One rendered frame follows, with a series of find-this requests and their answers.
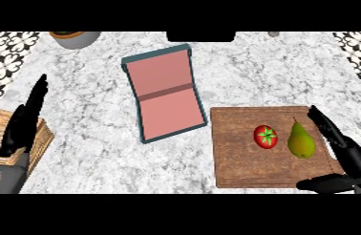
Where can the brown wooden cutting board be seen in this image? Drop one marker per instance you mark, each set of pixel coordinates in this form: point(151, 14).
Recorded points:
point(270, 146)

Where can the wicker basket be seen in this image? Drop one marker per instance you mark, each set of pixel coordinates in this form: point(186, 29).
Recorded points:
point(36, 140)

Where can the red tomato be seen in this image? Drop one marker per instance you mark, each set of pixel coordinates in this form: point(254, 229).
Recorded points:
point(266, 136)

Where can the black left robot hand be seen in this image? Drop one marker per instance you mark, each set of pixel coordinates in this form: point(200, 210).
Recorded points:
point(33, 106)

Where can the green pear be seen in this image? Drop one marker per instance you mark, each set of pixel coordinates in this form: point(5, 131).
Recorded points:
point(301, 141)

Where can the grey pot with orange rim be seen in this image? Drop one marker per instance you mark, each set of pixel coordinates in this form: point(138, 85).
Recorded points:
point(76, 38)

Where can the small grey object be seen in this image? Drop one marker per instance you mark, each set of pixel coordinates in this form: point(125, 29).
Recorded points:
point(273, 33)

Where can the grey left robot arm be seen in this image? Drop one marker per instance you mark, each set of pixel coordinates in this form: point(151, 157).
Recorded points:
point(13, 175)

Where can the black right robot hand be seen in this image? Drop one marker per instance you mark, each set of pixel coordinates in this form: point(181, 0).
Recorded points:
point(341, 143)

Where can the open pink teal-edged box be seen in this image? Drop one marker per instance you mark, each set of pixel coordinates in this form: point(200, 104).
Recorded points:
point(164, 92)

